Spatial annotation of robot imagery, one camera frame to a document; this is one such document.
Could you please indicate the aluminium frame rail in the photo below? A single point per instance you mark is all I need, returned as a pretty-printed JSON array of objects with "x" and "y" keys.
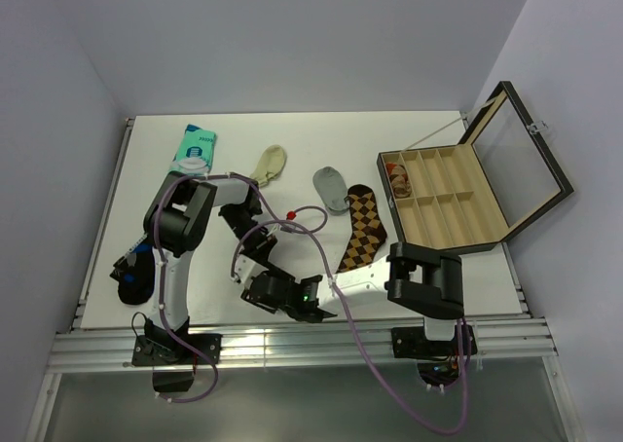
[{"x": 277, "y": 379}]

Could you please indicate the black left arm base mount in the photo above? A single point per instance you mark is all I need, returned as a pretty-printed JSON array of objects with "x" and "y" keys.
[{"x": 148, "y": 354}]

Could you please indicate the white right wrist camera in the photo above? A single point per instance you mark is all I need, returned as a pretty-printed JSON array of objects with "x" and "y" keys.
[{"x": 245, "y": 269}]

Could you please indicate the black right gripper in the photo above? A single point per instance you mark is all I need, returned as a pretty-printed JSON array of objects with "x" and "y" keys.
[{"x": 245, "y": 296}]

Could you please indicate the black blue sock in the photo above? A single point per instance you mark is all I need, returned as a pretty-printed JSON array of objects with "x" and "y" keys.
[{"x": 135, "y": 275}]

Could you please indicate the cream ankle sock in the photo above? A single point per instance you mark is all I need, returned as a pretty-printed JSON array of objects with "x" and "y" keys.
[{"x": 270, "y": 165}]

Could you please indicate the grey ankle sock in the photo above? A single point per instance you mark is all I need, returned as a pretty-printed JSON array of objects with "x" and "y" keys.
[{"x": 332, "y": 189}]

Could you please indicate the rolled orange argyle sock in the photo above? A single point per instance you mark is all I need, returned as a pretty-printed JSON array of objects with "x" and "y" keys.
[{"x": 399, "y": 180}]

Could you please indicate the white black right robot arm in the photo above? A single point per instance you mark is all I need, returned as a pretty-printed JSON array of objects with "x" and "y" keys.
[{"x": 420, "y": 279}]

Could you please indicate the black compartment box with lid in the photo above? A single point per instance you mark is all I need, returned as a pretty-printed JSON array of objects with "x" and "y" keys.
[{"x": 468, "y": 197}]

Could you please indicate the green patterned sock pair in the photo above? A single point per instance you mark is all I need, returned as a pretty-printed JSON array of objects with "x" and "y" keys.
[{"x": 195, "y": 152}]

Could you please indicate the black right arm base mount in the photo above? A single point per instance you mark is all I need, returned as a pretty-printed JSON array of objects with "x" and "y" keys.
[{"x": 411, "y": 343}]

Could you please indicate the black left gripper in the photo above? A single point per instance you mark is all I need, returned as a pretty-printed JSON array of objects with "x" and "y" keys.
[{"x": 261, "y": 247}]

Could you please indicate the dark brown argyle sock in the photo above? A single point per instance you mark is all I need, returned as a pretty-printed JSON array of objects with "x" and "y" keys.
[{"x": 368, "y": 233}]

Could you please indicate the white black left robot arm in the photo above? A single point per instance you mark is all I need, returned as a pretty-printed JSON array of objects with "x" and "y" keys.
[{"x": 175, "y": 224}]

